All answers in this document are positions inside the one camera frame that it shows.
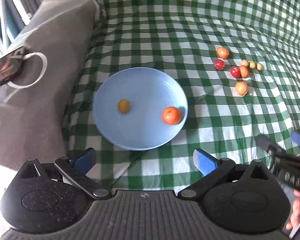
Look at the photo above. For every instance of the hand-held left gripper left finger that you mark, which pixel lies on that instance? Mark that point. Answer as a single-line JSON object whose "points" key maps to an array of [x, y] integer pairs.
{"points": [[85, 160]]}

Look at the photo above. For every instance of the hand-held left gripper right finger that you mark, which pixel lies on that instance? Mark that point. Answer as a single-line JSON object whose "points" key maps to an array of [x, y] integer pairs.
{"points": [[203, 162]]}

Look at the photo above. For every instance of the small bright orange fruit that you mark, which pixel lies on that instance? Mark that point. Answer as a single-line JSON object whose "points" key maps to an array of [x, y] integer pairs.
{"points": [[244, 71]]}

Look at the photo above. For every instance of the light blue plate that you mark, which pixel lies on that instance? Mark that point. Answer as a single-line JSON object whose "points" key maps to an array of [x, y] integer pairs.
{"points": [[140, 92]]}

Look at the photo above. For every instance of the person's right hand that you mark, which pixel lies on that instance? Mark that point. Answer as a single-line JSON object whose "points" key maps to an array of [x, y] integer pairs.
{"points": [[296, 210]]}

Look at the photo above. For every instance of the orange tangerine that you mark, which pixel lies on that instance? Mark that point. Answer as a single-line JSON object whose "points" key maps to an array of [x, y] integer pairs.
{"points": [[171, 115]]}

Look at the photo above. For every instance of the orange-yellow round fruit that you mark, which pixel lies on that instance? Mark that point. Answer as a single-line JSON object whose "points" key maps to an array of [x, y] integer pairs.
{"points": [[241, 88]]}

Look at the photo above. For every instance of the small yellow kumquat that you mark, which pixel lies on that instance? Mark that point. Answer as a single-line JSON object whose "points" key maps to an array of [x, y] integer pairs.
{"points": [[124, 106]]}

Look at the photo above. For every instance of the small tan round fruit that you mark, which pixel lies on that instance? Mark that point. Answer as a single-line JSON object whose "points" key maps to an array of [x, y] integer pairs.
{"points": [[252, 65], [259, 66], [244, 63]]}

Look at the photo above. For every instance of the dark red round fruit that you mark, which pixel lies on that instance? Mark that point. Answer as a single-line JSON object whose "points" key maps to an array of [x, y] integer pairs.
{"points": [[235, 72], [219, 64]]}

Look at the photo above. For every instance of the orange-red round fruit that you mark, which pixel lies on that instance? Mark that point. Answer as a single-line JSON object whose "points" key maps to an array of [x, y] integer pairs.
{"points": [[222, 52]]}

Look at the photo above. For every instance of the grey cloth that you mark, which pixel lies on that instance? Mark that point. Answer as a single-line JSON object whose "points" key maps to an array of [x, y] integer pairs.
{"points": [[52, 42]]}

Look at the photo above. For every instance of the black smartphone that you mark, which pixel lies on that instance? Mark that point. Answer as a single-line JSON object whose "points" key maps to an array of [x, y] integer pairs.
{"points": [[3, 67]]}

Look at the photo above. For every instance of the green white checked cloth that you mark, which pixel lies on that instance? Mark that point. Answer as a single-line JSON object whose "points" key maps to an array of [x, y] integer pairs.
{"points": [[165, 30]]}

